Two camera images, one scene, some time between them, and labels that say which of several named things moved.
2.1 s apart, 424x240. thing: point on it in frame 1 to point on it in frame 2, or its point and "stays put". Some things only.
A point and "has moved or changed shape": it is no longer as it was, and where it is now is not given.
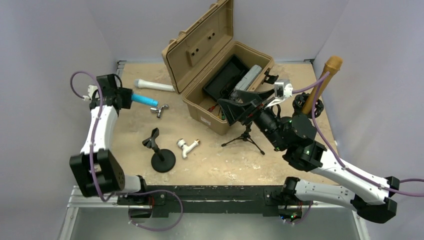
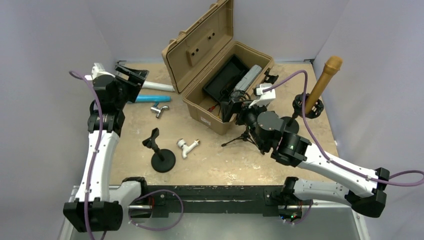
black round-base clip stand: [163, 160] stays put
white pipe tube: [142, 84] stays put
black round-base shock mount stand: [299, 101] stays put
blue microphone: [144, 100] has moved or changed shape
